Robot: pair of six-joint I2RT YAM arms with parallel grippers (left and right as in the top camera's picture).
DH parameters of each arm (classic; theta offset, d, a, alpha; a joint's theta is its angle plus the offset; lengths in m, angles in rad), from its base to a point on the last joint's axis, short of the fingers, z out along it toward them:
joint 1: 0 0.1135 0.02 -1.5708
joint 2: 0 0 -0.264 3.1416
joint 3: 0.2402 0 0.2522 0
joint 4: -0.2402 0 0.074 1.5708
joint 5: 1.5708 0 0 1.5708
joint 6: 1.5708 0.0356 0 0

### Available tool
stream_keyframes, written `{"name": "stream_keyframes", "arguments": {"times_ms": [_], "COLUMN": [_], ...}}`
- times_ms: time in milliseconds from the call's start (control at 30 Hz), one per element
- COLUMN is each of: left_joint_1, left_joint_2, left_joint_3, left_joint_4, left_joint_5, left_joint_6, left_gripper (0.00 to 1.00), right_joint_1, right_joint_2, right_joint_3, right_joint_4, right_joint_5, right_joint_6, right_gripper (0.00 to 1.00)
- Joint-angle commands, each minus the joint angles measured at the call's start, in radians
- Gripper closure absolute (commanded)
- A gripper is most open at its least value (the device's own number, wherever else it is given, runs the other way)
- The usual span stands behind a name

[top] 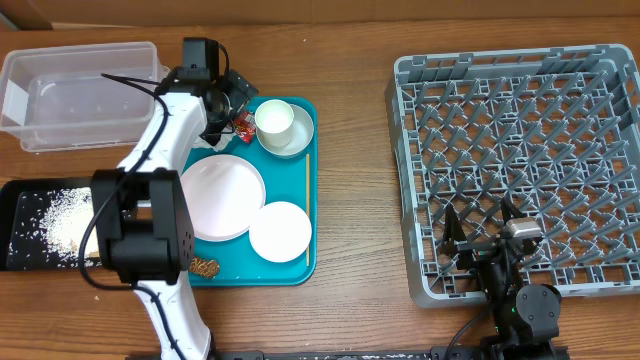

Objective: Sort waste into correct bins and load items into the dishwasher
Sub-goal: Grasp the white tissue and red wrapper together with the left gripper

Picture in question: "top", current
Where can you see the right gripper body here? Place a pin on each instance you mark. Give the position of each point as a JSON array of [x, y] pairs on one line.
[[476, 250]]

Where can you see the grey bowl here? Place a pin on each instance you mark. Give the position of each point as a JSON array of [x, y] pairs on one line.
[[303, 129]]

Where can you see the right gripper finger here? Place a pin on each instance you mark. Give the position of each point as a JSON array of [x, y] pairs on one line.
[[509, 210], [453, 234]]

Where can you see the red snack wrapper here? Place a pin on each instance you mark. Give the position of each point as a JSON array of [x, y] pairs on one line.
[[245, 126]]

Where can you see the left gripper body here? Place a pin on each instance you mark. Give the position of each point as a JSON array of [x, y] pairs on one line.
[[235, 94]]

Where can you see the teal serving tray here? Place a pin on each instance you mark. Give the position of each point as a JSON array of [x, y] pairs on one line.
[[293, 180]]

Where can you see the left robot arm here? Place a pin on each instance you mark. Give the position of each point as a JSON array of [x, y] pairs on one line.
[[143, 227]]

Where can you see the black plastic tray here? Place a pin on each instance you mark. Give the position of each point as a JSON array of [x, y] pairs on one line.
[[9, 199]]

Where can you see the rice food scraps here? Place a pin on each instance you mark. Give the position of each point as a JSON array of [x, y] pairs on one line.
[[48, 228]]

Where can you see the brown food piece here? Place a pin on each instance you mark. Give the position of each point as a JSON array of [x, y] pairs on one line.
[[207, 269]]

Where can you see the clear plastic bin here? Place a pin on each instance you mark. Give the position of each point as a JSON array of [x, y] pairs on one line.
[[56, 98]]

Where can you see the large white plate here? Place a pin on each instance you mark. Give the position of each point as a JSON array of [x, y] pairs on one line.
[[223, 194]]

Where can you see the white paper cup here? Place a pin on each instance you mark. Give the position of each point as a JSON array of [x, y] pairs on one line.
[[274, 120]]

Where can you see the white napkin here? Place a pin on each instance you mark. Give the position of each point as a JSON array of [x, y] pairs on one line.
[[214, 143]]

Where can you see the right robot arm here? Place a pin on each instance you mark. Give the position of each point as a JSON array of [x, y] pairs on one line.
[[525, 315]]

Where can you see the grey dishwasher rack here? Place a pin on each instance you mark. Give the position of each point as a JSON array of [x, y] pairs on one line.
[[554, 130]]

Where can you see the wooden chopstick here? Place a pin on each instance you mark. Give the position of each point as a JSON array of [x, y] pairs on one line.
[[307, 210]]

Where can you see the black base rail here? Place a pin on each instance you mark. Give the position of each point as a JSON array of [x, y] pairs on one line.
[[435, 353]]

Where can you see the small white plate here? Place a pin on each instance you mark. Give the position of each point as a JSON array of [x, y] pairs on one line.
[[280, 232]]

